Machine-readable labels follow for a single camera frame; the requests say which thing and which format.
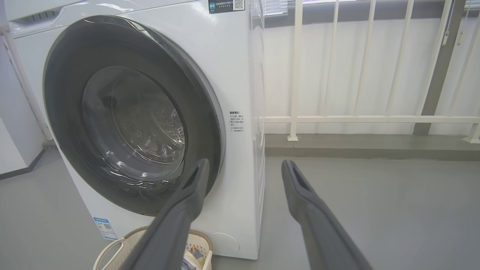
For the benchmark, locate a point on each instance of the grey window pillar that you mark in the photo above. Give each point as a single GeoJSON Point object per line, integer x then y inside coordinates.
{"type": "Point", "coordinates": [438, 75]}

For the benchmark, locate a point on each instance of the white and blue bear garment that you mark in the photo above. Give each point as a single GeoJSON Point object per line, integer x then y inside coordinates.
{"type": "Point", "coordinates": [189, 264]}

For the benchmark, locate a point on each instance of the round dark washing machine door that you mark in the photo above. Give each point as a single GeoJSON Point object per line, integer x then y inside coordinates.
{"type": "Point", "coordinates": [75, 93]}

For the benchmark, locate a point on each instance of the cream perforated laundry basket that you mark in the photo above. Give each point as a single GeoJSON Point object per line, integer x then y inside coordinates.
{"type": "Point", "coordinates": [198, 245]}

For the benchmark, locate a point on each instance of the white metal railing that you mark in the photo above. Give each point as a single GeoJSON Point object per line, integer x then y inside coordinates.
{"type": "Point", "coordinates": [375, 119]}

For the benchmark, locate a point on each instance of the white front-load washing machine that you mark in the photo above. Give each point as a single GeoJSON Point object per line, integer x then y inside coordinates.
{"type": "Point", "coordinates": [232, 75]}

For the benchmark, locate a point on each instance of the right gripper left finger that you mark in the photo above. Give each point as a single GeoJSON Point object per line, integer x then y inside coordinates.
{"type": "Point", "coordinates": [176, 225]}

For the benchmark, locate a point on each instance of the white window blind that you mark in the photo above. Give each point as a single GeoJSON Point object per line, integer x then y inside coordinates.
{"type": "Point", "coordinates": [275, 7]}

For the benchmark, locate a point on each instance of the black QR code sticker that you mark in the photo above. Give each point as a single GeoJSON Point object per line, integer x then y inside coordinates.
{"type": "Point", "coordinates": [225, 5]}

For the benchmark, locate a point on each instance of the small text sticker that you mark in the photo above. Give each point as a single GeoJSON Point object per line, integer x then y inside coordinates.
{"type": "Point", "coordinates": [237, 122]}

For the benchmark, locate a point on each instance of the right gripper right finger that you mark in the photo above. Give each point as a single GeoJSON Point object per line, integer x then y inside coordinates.
{"type": "Point", "coordinates": [318, 232]}

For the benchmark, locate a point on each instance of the blue energy label sticker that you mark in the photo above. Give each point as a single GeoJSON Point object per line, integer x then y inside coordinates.
{"type": "Point", "coordinates": [105, 228]}

